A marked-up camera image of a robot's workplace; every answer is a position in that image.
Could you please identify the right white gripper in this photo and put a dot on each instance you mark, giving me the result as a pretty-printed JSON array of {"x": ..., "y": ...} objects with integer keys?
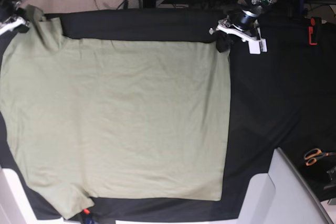
[{"x": 13, "y": 18}]

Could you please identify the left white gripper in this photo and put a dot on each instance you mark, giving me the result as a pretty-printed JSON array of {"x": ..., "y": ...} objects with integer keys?
[{"x": 244, "y": 24}]

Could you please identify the olive green T-shirt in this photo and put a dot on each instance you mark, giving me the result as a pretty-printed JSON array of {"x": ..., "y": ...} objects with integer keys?
[{"x": 91, "y": 118}]

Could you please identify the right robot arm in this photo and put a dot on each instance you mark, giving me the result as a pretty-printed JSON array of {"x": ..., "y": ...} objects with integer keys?
[{"x": 12, "y": 16}]

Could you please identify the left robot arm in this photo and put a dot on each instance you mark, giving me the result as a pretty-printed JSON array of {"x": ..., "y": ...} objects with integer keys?
[{"x": 264, "y": 4}]

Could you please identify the black table cloth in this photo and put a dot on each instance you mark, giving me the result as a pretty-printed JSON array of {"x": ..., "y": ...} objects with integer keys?
[{"x": 283, "y": 98}]

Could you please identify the orange black clamp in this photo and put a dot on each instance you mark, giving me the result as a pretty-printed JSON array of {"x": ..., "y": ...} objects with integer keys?
[{"x": 314, "y": 30}]

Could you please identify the orange blue front clamp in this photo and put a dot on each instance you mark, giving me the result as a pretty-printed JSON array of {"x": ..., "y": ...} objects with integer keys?
[{"x": 85, "y": 217}]

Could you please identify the orange handled scissors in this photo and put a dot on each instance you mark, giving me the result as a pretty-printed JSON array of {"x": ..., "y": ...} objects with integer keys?
[{"x": 314, "y": 155}]

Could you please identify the white table frame right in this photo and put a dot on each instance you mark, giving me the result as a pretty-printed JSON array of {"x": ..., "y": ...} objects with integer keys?
[{"x": 281, "y": 196}]

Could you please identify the white table frame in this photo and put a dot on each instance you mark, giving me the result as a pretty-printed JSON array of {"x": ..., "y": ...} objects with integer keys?
[
  {"x": 281, "y": 196},
  {"x": 15, "y": 207}
]

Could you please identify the white table frame left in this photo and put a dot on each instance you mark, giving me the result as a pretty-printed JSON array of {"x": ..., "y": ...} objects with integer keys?
[{"x": 15, "y": 207}]

